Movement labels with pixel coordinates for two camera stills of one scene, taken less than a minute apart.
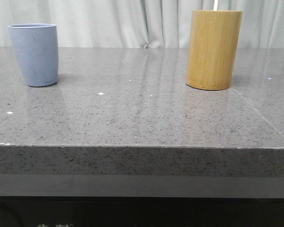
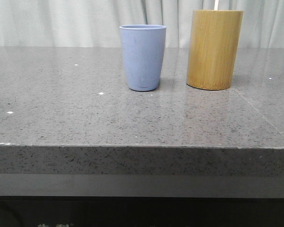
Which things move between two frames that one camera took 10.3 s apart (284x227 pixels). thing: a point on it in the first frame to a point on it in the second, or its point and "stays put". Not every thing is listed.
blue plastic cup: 36,46 to 143,46
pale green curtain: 141,23 stays put
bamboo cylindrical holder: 214,46 stays put
